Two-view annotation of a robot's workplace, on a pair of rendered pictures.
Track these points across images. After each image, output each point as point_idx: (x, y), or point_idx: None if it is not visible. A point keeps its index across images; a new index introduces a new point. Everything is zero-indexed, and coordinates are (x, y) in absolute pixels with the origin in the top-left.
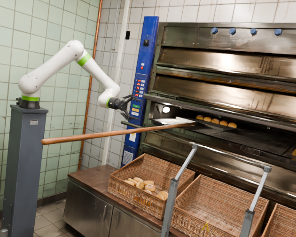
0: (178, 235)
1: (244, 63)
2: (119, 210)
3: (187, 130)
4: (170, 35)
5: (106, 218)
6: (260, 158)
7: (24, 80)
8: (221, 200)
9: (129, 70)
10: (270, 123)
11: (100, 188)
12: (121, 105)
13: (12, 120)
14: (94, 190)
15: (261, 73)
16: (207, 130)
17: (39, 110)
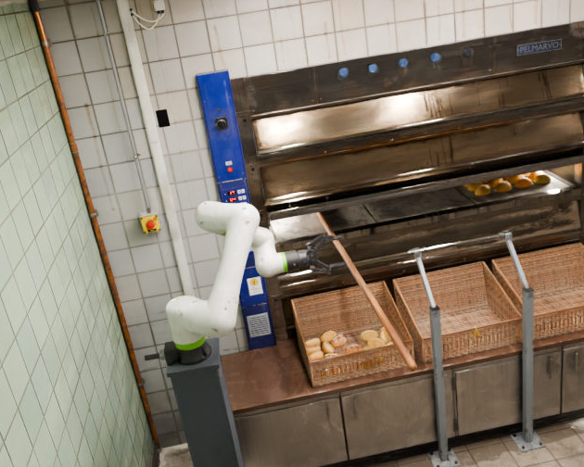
0: (451, 364)
1: (404, 109)
2: (353, 395)
3: (348, 231)
4: (263, 97)
5: (334, 419)
6: (459, 220)
7: (225, 317)
8: (433, 294)
9: (196, 181)
10: (474, 179)
11: (298, 391)
12: (310, 257)
13: (184, 394)
14: (295, 399)
15: (433, 118)
16: (349, 211)
17: (219, 347)
